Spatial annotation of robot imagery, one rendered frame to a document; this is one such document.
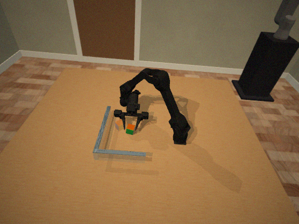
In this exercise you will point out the blue and yellow cube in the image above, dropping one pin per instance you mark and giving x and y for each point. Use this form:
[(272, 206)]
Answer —
[(130, 129)]

